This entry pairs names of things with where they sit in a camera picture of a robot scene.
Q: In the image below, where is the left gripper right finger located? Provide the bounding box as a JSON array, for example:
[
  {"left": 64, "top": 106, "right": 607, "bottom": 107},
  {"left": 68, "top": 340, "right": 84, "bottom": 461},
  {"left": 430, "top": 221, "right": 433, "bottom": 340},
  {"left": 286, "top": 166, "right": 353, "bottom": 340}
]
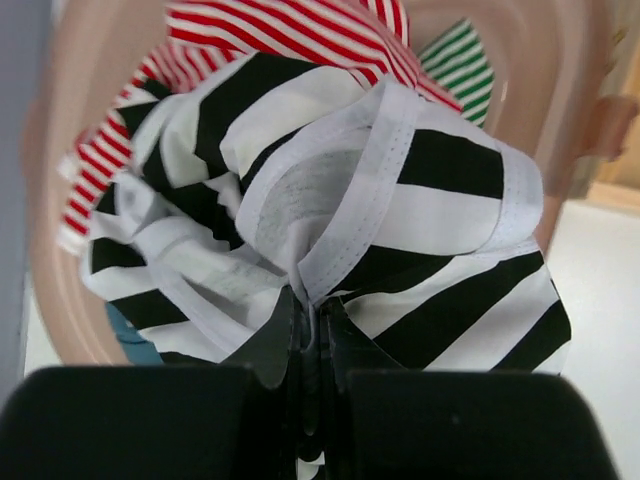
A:
[{"left": 318, "top": 300, "right": 617, "bottom": 479}]

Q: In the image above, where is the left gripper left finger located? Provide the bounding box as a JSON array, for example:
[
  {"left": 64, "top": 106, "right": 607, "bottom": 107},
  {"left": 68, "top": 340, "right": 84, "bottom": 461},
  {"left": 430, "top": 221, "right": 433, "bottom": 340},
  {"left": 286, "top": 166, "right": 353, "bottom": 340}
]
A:
[{"left": 1, "top": 289, "right": 303, "bottom": 479}]

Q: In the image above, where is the teal blue tank top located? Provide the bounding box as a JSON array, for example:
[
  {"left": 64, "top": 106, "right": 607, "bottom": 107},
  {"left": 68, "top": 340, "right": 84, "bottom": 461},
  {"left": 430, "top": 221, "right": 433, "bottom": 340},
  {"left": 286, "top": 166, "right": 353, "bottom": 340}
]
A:
[{"left": 105, "top": 303, "right": 164, "bottom": 366}]

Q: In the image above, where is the black white striped tank top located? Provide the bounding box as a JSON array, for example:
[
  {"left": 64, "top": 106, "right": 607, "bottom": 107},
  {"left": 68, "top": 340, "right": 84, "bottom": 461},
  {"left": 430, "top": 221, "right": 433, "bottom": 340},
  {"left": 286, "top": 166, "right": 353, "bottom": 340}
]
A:
[{"left": 82, "top": 49, "right": 574, "bottom": 480}]

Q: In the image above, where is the green striped tank top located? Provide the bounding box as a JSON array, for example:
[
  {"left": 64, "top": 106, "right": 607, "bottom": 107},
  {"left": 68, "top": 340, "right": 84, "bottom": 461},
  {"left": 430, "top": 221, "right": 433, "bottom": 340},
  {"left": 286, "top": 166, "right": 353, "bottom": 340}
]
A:
[{"left": 418, "top": 19, "right": 495, "bottom": 128}]

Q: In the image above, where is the red striped tank top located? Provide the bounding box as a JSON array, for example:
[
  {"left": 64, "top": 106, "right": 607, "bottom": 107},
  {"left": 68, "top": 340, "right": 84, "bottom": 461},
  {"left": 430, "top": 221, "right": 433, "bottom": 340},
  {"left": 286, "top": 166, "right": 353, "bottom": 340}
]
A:
[{"left": 57, "top": 1, "right": 462, "bottom": 255}]

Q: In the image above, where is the wooden clothes rack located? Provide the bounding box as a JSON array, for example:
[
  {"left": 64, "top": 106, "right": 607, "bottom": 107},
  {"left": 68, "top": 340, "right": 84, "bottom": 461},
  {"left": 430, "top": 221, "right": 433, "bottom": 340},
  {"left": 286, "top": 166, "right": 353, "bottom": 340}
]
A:
[{"left": 584, "top": 29, "right": 639, "bottom": 214}]

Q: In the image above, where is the pink plastic basin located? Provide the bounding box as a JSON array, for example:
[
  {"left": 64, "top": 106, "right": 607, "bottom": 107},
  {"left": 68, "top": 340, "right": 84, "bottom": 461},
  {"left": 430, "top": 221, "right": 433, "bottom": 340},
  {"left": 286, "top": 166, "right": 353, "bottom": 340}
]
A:
[{"left": 23, "top": 1, "right": 638, "bottom": 365}]

